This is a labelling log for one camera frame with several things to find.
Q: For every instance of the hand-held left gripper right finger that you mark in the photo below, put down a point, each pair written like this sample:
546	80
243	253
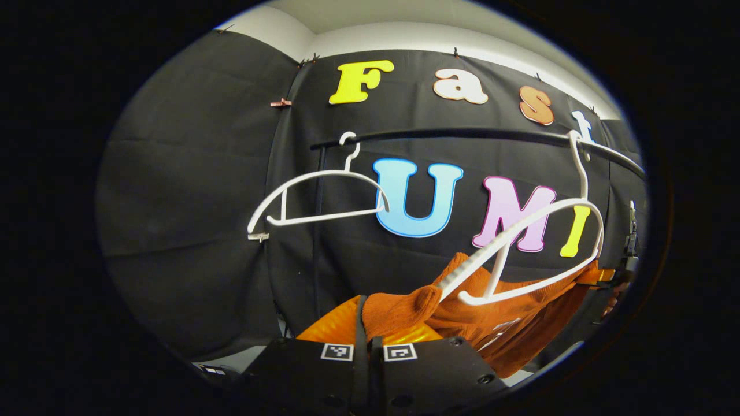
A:
433	375

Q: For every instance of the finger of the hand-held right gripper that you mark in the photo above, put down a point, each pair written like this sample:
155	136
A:
595	276

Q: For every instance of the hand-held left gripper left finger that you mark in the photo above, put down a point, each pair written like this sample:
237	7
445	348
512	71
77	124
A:
312	375

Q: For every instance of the white plastic hanger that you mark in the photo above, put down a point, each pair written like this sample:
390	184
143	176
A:
491	255
335	172

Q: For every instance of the black clothes rack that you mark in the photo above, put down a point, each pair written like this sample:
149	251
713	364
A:
451	133

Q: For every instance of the small pale clip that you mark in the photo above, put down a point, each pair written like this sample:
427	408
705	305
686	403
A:
258	237

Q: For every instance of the black backdrop cloth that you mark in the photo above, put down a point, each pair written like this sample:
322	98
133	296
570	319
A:
191	173

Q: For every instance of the copper clip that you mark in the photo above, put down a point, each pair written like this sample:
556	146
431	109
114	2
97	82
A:
280	103

